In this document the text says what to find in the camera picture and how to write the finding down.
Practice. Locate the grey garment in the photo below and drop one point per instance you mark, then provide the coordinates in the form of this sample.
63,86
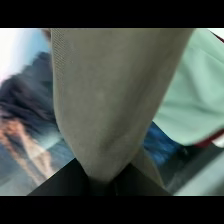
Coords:
110,100

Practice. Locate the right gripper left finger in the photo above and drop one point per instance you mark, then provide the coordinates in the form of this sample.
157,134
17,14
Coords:
66,183

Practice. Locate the pale green garment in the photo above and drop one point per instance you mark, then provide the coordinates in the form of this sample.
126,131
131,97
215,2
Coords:
193,93

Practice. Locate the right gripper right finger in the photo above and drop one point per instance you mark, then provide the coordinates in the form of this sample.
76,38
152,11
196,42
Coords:
140,185

